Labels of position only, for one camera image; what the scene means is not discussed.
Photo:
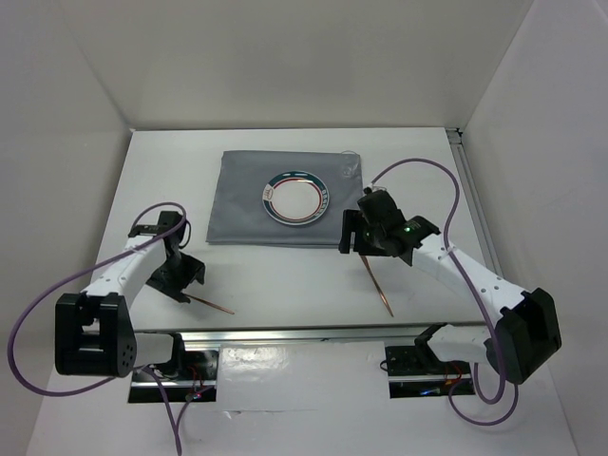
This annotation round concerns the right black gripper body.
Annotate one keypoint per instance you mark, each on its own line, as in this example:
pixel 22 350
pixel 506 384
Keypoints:
pixel 370 242

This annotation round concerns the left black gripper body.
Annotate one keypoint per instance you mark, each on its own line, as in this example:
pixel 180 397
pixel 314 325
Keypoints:
pixel 175 274

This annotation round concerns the copper knife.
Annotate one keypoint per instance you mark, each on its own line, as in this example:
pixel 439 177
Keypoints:
pixel 377 286

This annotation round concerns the clear plastic cup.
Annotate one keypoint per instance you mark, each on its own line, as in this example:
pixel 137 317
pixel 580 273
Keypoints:
pixel 350 165

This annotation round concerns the white plate green red rim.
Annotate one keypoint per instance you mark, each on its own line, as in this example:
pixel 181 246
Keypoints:
pixel 295 198

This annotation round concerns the copper fork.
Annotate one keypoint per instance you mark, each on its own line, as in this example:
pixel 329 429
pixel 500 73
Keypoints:
pixel 210 304

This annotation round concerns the grey cloth napkin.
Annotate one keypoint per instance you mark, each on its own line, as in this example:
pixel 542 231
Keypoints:
pixel 238 217

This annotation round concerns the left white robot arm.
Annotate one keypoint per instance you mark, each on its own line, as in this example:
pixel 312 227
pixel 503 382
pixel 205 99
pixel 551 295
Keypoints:
pixel 94 335

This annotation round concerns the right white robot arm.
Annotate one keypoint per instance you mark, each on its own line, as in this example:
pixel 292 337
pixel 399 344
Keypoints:
pixel 521 329

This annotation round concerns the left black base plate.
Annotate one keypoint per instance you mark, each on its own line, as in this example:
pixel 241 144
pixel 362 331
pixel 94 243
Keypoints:
pixel 189 376

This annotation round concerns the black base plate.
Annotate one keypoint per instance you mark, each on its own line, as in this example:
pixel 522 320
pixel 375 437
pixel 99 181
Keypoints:
pixel 410 377
pixel 189 376

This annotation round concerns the aluminium rail front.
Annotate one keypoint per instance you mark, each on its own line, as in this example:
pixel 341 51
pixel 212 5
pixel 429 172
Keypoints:
pixel 403 334

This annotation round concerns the aluminium rail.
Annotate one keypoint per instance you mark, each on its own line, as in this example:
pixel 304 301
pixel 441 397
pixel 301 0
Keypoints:
pixel 475 190
pixel 403 334

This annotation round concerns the aluminium rail right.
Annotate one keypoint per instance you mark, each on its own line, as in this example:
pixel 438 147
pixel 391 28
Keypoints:
pixel 475 190

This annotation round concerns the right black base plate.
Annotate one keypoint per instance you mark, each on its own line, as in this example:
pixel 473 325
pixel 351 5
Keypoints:
pixel 410 377

